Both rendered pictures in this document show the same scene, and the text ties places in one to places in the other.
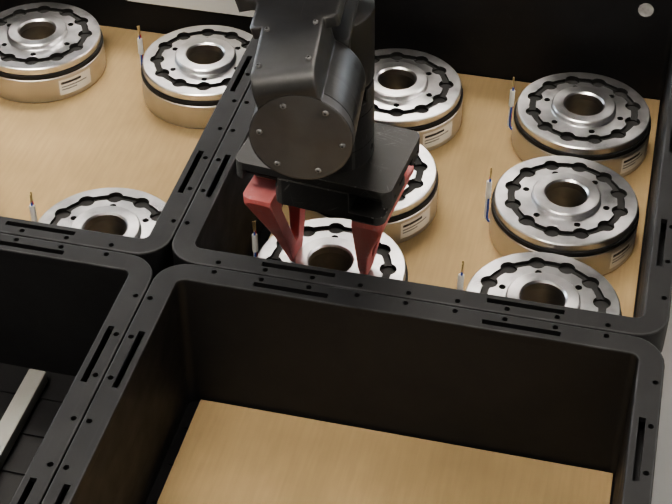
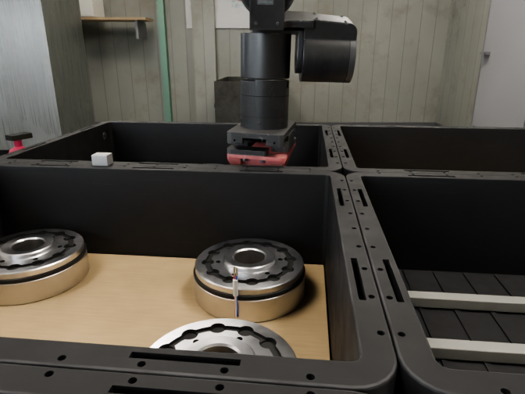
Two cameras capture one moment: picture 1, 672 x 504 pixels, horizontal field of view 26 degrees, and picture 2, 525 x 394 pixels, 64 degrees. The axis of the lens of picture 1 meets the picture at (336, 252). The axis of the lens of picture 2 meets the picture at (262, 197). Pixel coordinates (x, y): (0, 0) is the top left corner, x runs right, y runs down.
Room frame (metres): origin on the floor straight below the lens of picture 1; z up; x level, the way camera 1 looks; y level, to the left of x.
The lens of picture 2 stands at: (0.79, 0.51, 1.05)
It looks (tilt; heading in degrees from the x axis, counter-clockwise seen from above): 19 degrees down; 262
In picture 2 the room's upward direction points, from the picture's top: straight up
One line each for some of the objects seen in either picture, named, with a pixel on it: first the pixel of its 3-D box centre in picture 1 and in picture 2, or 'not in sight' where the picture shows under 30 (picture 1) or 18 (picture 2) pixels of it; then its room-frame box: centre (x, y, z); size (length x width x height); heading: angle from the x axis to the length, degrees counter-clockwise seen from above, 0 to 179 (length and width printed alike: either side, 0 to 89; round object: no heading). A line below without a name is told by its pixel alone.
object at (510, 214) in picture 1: (565, 201); not in sight; (0.80, -0.16, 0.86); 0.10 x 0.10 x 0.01
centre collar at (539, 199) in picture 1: (566, 196); not in sight; (0.80, -0.16, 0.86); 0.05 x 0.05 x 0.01
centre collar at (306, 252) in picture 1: (330, 263); not in sight; (0.73, 0.00, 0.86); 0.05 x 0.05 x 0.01
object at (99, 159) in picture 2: not in sight; (102, 159); (0.91, 0.04, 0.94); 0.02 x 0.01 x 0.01; 166
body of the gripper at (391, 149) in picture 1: (327, 122); (264, 110); (0.73, 0.00, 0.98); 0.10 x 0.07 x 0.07; 70
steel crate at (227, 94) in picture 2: not in sight; (252, 108); (0.20, -4.97, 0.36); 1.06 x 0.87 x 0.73; 82
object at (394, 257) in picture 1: (330, 268); not in sight; (0.73, 0.00, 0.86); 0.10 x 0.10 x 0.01
